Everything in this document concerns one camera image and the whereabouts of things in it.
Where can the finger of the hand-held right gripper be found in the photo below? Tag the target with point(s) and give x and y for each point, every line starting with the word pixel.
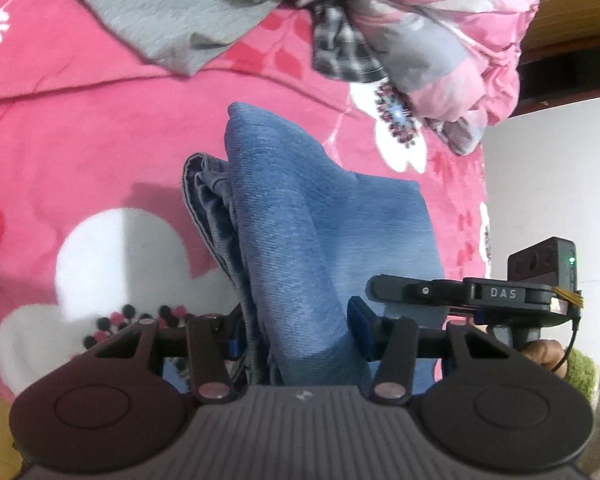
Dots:
pixel 395 287

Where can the pink floral bed sheet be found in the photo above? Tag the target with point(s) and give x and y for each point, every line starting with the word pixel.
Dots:
pixel 80 135

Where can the black white plaid shirt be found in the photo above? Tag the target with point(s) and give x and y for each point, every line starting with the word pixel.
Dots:
pixel 340 50

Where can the person's right hand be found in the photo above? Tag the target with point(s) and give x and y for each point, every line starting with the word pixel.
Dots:
pixel 545 352

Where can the blue jeans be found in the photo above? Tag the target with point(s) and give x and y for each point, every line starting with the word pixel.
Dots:
pixel 305 235

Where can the brown wooden furniture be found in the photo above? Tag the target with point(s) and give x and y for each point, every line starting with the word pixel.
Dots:
pixel 575 20

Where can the grey sweatshirt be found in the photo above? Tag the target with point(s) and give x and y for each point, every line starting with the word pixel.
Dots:
pixel 180 15

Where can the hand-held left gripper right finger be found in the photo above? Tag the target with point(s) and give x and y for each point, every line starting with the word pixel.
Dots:
pixel 360 325

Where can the pink patterned quilt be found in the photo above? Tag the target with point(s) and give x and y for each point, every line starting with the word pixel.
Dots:
pixel 455 60

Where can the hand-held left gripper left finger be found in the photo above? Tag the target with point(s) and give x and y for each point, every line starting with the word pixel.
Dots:
pixel 234 347

